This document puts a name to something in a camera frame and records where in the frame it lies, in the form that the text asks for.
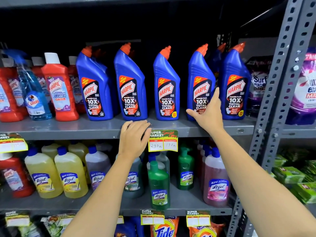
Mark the yellow green price tag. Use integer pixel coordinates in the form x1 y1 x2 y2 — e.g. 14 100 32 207
186 210 211 227
140 209 165 225
5 211 31 227
148 130 179 153
0 132 28 153

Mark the blue angled-neck toilet cleaner bottle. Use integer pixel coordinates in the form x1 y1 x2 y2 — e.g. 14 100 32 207
187 44 217 121

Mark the lavender floor cleaner bottle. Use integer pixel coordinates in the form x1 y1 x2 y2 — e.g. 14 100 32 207
85 145 112 192

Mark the blue detergent pouch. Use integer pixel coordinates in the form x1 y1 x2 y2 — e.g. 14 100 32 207
114 216 145 237

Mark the row of blue cleaner bottles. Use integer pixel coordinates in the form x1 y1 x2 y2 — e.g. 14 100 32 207
76 42 252 121

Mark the orange detergent pouch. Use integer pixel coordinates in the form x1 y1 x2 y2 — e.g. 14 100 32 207
188 223 224 237
150 216 180 237

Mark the person's left hand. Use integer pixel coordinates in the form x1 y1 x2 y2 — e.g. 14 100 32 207
118 120 152 159

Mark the purple detergent pouch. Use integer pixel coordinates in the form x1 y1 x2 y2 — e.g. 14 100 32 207
245 56 274 117
286 47 316 126

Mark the pink floor cleaner bottle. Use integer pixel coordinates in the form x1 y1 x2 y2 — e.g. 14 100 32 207
197 139 213 193
203 147 230 208

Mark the person's right hand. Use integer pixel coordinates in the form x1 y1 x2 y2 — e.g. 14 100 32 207
186 87 224 136

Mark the grey metal shelving rack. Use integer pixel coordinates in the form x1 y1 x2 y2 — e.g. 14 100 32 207
244 0 316 237
0 0 306 237

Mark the green floor cleaner bottle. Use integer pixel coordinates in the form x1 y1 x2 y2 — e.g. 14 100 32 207
177 147 195 191
147 160 170 211

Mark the blue glass cleaner spray bottle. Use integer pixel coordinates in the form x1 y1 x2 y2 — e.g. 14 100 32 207
3 49 53 121

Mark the person's right forearm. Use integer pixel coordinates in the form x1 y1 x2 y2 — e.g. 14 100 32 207
209 129 316 237

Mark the person's left forearm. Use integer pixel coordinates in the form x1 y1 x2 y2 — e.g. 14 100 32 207
60 151 145 237

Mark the stack of green packets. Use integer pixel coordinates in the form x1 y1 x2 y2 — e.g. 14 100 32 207
270 147 316 205

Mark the grey floor cleaner bottle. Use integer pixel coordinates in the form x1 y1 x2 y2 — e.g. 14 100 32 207
116 155 145 199
148 152 171 175

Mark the yellow floor cleaner bottle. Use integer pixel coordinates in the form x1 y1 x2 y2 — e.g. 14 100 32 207
68 140 90 185
24 146 64 199
41 143 61 159
54 146 89 199

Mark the green white refill pouch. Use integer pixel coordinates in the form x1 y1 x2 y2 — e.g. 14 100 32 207
40 214 76 237

